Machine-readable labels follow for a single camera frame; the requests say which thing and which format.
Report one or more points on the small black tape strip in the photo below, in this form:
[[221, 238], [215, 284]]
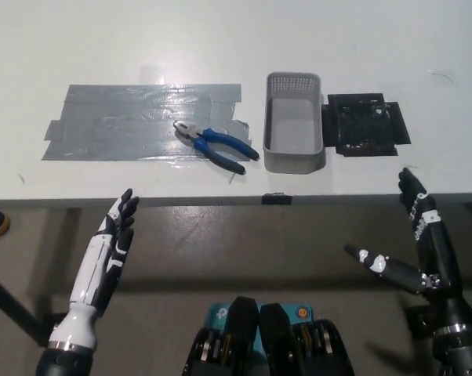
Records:
[[276, 199]]

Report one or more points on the grey duct tape patch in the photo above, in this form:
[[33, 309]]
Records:
[[114, 125]]

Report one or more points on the grey plastic basket container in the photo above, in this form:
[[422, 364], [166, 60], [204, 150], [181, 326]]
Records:
[[291, 160]]

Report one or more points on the teal cardboard box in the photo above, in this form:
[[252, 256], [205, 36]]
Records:
[[219, 311]]

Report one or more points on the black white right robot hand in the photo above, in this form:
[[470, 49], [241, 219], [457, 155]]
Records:
[[440, 266]]

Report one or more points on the black metal table leg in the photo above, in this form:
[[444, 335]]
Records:
[[12, 309]]

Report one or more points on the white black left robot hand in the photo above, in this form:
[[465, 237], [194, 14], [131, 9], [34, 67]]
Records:
[[95, 274]]

